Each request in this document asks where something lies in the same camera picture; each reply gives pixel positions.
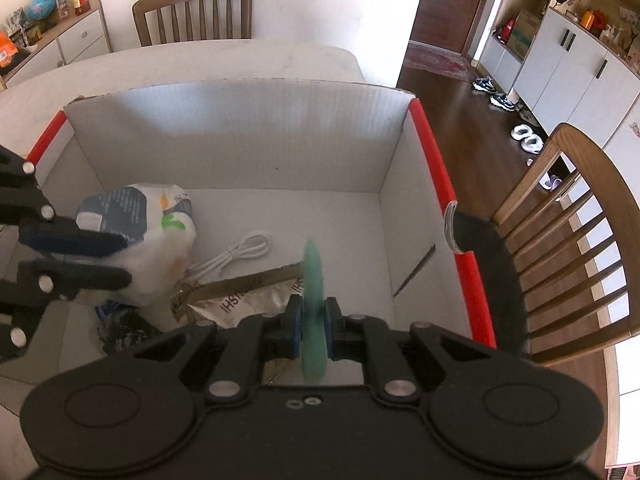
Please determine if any dark sneakers pair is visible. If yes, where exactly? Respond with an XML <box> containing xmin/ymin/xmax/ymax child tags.
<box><xmin>472</xmin><ymin>77</ymin><xmax>516</xmax><ymax>112</ymax></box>

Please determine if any right wooden chair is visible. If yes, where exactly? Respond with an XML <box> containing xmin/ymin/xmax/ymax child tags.
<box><xmin>491</xmin><ymin>122</ymin><xmax>640</xmax><ymax>366</ymax></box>

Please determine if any silver foil snack bag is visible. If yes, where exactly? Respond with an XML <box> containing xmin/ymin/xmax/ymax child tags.
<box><xmin>170</xmin><ymin>263</ymin><xmax>304</xmax><ymax>328</ymax></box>

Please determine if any green toothbrush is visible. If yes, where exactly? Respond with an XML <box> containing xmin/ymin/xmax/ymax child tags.
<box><xmin>300</xmin><ymin>238</ymin><xmax>328</xmax><ymax>384</ymax></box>

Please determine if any white green snack bag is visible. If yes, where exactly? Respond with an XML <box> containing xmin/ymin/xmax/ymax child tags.
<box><xmin>76</xmin><ymin>183</ymin><xmax>196</xmax><ymax>307</ymax></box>

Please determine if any dark wooden door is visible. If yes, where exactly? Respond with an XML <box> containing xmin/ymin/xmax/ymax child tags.
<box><xmin>410</xmin><ymin>0</ymin><xmax>489</xmax><ymax>55</ymax></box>

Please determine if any white cable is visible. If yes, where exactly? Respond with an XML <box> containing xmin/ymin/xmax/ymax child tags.
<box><xmin>186</xmin><ymin>228</ymin><xmax>272</xmax><ymax>281</ymax></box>

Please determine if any far wooden chair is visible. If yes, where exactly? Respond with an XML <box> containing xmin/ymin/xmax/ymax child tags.
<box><xmin>132</xmin><ymin>0</ymin><xmax>253</xmax><ymax>47</ymax></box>

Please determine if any white sideboard cabinet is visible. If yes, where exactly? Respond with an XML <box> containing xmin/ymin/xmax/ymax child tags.
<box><xmin>1</xmin><ymin>0</ymin><xmax>112</xmax><ymax>89</ymax></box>

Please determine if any white slippers pair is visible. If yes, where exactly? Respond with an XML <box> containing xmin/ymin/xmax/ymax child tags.
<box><xmin>510</xmin><ymin>124</ymin><xmax>544</xmax><ymax>155</ymax></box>

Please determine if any white wall cabinet unit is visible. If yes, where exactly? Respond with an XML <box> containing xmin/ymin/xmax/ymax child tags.
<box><xmin>478</xmin><ymin>0</ymin><xmax>639</xmax><ymax>146</ymax></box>

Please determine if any black tea leaf packet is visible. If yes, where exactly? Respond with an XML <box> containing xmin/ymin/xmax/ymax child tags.
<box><xmin>94</xmin><ymin>300</ymin><xmax>163</xmax><ymax>356</ymax></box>

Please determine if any red cardboard box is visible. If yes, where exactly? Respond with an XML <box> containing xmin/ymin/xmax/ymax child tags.
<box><xmin>27</xmin><ymin>79</ymin><xmax>495</xmax><ymax>346</ymax></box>

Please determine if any wooden chair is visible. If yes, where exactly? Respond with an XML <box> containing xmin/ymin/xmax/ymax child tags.
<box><xmin>491</xmin><ymin>122</ymin><xmax>640</xmax><ymax>366</ymax></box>
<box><xmin>132</xmin><ymin>0</ymin><xmax>253</xmax><ymax>47</ymax></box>

